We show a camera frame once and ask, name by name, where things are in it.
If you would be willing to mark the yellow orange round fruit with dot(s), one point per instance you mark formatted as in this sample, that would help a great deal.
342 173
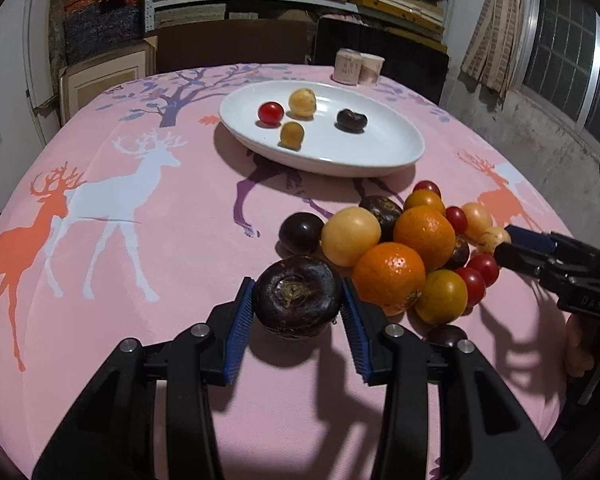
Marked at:
440 297

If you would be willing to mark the dark purple round fruit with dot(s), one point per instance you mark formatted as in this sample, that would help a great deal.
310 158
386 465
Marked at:
300 233

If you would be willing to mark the black chair back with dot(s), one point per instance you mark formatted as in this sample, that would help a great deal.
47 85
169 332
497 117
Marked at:
390 55

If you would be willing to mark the wooden framed box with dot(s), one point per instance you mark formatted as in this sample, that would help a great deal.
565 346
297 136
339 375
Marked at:
105 80

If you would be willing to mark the orange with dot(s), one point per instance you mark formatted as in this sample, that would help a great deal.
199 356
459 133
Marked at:
389 277
425 237

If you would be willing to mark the white metal shelf rack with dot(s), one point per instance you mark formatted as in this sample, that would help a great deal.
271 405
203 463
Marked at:
300 4

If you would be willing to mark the person's right hand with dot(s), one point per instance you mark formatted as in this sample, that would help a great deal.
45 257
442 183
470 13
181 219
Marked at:
577 345

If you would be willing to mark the large dark brown water chestnut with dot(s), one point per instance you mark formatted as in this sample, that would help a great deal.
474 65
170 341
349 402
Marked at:
297 297

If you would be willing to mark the beige paper cup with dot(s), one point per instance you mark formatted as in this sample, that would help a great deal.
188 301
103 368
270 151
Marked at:
372 70

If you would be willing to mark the large yellow round fruit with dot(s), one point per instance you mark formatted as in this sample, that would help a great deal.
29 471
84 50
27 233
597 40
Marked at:
351 236

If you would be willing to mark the white oval plate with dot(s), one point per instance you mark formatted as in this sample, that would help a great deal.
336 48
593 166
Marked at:
330 145

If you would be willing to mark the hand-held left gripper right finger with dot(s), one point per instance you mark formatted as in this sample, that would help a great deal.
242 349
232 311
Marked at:
356 332

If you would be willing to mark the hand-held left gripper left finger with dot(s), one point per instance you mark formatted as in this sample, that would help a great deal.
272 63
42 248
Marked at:
237 332

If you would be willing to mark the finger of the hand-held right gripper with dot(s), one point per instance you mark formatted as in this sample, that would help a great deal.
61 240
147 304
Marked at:
530 239
520 259

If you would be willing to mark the red cherry tomato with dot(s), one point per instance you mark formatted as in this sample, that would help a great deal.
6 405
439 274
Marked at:
456 220
426 188
484 267
472 285
271 114

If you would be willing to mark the small yellow round fruit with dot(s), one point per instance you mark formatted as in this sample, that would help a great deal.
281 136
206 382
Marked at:
291 135

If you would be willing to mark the barred window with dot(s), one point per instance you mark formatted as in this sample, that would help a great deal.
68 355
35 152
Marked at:
565 45

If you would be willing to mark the pink printed tablecloth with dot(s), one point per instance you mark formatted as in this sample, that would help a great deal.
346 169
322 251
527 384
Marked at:
180 250

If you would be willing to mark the dark brown lobed fruit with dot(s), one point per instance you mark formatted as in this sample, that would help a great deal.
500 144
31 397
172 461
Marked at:
351 120

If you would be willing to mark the speckled yellow fruit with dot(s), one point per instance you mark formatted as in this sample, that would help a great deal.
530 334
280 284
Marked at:
492 239

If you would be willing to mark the small dark purple fruit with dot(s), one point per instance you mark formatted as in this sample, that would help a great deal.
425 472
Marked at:
457 252
447 336

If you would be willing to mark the beige striped curtain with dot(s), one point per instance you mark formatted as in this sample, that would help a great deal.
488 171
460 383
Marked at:
495 40

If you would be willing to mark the beige drink can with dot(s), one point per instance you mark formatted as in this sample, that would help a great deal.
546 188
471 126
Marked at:
346 66

